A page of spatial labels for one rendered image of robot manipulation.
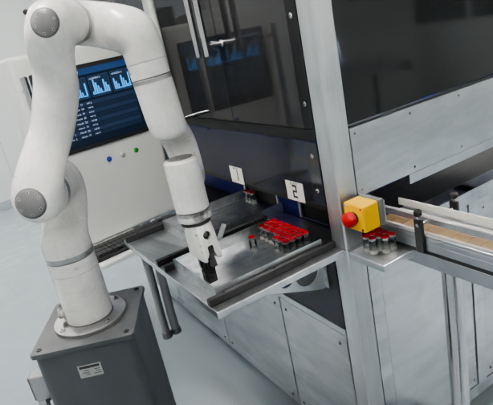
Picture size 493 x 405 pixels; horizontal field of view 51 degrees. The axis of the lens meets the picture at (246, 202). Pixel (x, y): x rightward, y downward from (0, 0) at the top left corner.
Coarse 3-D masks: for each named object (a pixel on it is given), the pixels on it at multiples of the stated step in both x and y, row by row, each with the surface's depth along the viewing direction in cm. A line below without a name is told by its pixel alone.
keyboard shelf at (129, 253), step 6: (132, 228) 215; (120, 234) 212; (102, 240) 209; (126, 252) 190; (132, 252) 191; (114, 258) 187; (120, 258) 188; (126, 258) 189; (102, 264) 184; (108, 264) 185
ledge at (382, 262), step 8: (360, 248) 139; (400, 248) 135; (408, 248) 134; (352, 256) 138; (360, 256) 135; (368, 256) 134; (376, 256) 133; (384, 256) 132; (392, 256) 132; (400, 256) 131; (408, 256) 132; (368, 264) 133; (376, 264) 130; (384, 264) 129; (392, 264) 129
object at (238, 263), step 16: (256, 224) 161; (224, 240) 156; (240, 240) 159; (256, 240) 158; (320, 240) 142; (192, 256) 151; (224, 256) 151; (240, 256) 149; (256, 256) 147; (272, 256) 145; (288, 256) 137; (192, 272) 138; (224, 272) 141; (240, 272) 139; (256, 272) 133; (208, 288) 131; (224, 288) 128
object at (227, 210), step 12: (240, 192) 196; (216, 204) 192; (228, 204) 194; (240, 204) 192; (276, 204) 174; (216, 216) 185; (228, 216) 182; (240, 216) 180; (252, 216) 170; (168, 228) 179; (180, 228) 180; (216, 228) 174; (228, 228) 166
